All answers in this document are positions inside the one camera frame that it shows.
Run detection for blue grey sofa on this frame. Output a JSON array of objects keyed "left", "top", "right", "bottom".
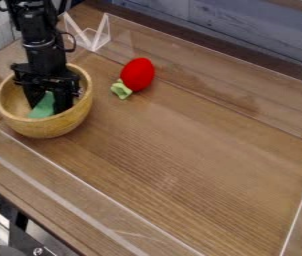
[{"left": 112, "top": 0, "right": 302, "bottom": 63}]

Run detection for brown wooden bowl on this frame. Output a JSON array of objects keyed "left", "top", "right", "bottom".
[{"left": 0, "top": 63, "right": 93, "bottom": 139}]

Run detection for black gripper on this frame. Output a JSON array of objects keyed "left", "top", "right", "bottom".
[{"left": 10, "top": 33, "right": 80, "bottom": 114}]

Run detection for green rectangular block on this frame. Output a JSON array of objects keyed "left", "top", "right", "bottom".
[{"left": 28, "top": 91, "right": 54, "bottom": 119}]

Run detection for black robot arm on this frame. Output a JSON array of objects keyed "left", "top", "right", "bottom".
[{"left": 0, "top": 0, "right": 80, "bottom": 114}]

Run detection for red plush strawberry toy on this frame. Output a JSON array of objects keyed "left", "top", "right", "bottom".
[{"left": 110, "top": 58, "right": 155, "bottom": 100}]

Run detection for clear acrylic corner bracket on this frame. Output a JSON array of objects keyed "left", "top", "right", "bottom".
[{"left": 62, "top": 13, "right": 110, "bottom": 52}]

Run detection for black table leg frame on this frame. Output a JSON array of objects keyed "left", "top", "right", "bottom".
[{"left": 0, "top": 223, "right": 70, "bottom": 256}]

